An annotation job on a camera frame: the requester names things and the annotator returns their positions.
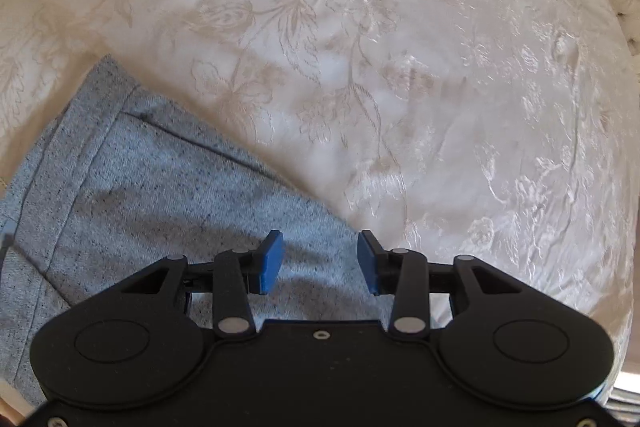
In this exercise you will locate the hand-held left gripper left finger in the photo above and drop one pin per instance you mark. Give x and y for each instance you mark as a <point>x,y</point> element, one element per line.
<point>272,263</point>

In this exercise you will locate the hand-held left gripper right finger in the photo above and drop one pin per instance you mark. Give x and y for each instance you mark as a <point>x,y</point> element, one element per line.
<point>367,263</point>

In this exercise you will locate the cream embroidered bedspread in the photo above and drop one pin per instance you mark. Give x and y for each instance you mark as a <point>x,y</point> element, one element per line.
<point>400,72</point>

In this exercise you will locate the grey-blue speckled pants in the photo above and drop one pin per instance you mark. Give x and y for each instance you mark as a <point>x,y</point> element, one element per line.
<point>150,197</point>

